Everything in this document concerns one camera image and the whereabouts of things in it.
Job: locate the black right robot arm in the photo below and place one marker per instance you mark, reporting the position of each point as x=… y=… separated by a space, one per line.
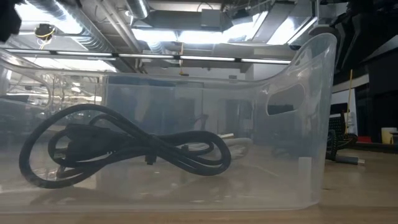
x=373 y=37

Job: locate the long ceiling light strip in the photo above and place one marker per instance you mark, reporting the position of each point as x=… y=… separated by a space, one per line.
x=149 y=56

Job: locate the clear plastic bin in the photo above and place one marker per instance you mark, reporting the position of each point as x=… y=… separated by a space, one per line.
x=280 y=174

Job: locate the white board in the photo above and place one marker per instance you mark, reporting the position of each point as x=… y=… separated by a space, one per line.
x=340 y=102

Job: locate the black perforated panel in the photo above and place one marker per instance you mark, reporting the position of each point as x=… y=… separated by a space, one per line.
x=337 y=123

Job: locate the red flat object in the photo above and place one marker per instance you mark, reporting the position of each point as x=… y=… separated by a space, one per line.
x=364 y=139

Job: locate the yellow cup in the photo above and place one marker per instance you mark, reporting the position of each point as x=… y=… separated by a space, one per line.
x=388 y=135

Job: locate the silver ceiling duct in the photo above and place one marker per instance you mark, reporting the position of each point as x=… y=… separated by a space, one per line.
x=138 y=7

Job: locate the black aluminium table frame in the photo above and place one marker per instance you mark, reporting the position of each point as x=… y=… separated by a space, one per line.
x=379 y=147

